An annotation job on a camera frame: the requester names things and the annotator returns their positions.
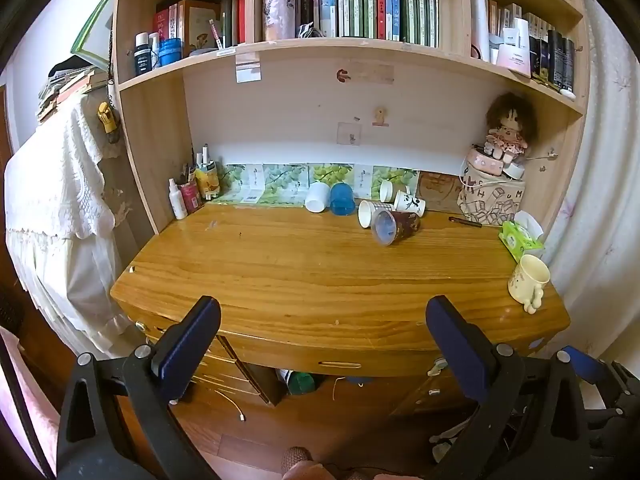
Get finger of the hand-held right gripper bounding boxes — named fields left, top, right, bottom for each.
left=572, top=351, right=632, bottom=397

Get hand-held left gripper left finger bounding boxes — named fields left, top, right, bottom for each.
left=56, top=295, right=222, bottom=480

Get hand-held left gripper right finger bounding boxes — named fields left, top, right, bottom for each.
left=425, top=294, right=595, bottom=480

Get dark red patterned cup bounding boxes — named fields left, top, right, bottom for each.
left=371, top=210, right=421, bottom=247

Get white panda print cup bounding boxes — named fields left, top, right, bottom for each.
left=393, top=191, right=426, bottom=218

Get white paper cup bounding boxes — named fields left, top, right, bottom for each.
left=357, top=200, right=388, bottom=229

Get blue plastic cup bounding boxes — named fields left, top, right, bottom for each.
left=330, top=183, right=356, bottom=217

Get white plastic cup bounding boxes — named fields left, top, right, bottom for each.
left=305, top=182, right=331, bottom=213

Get row of upright books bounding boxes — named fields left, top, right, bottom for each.
left=294, top=0, right=441, bottom=49

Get cream mug with feet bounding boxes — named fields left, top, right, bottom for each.
left=508, top=254, right=551, bottom=313

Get green tissue pack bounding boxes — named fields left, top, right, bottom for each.
left=499, top=211, right=546, bottom=264

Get wooden desk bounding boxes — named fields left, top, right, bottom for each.
left=110, top=199, right=572, bottom=423

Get white spray bottle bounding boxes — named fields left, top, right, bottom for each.
left=168, top=178, right=189, bottom=220

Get red can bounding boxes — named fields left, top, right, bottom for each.
left=179, top=181, right=204, bottom=214

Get letter print storage box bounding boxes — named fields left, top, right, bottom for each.
left=456, top=167, right=527, bottom=226

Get brown carved board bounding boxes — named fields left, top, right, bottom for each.
left=417, top=170, right=470, bottom=214

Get yellow pen holder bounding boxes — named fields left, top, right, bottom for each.
left=194, top=146, right=223, bottom=202

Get pink cloth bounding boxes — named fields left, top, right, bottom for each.
left=0, top=325, right=62, bottom=478

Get green leaf print card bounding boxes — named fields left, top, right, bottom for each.
left=212, top=163, right=262, bottom=206
left=354, top=164, right=421, bottom=202
left=309, top=162, right=355, bottom=192
left=256, top=163, right=310, bottom=208

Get white patterned curtain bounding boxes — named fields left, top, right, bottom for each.
left=542, top=0, right=640, bottom=376

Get pink pouch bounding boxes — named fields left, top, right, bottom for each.
left=466, top=146, right=507, bottom=177

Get white lace cloth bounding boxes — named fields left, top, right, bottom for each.
left=4, top=95, right=132, bottom=361

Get brown-haired rag doll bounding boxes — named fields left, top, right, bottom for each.
left=484, top=92, right=538, bottom=165

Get yellow toy figure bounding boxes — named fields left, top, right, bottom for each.
left=96, top=101, right=121, bottom=147

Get wooden bookshelf hutch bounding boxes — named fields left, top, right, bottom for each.
left=111, top=0, right=592, bottom=241

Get stack of papers and books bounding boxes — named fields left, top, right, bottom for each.
left=36, top=62, right=111, bottom=123

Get black bottle white cap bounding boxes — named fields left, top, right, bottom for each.
left=132, top=32, right=153, bottom=77

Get blue jar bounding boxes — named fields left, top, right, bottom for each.
left=158, top=38, right=182, bottom=66

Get white cosmetic bottle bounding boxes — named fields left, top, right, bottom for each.
left=496, top=17, right=534, bottom=79

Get row of black bottles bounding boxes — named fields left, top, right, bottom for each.
left=529, top=29, right=577, bottom=92

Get white tube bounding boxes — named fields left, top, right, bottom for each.
left=470, top=0, right=492, bottom=62

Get brown illustrated box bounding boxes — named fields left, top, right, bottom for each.
left=176, top=0, right=223, bottom=57

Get red books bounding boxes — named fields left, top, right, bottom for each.
left=153, top=4, right=180, bottom=43

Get green framed picture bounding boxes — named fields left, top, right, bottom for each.
left=70, top=0, right=119, bottom=72

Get dark books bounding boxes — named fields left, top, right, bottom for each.
left=220, top=0, right=247, bottom=47

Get row of pale books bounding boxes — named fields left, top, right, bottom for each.
left=487, top=0, right=555, bottom=41

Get floral print cylinder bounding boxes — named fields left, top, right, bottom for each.
left=263, top=0, right=298, bottom=42

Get white cable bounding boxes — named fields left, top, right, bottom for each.
left=192, top=373, right=247, bottom=422

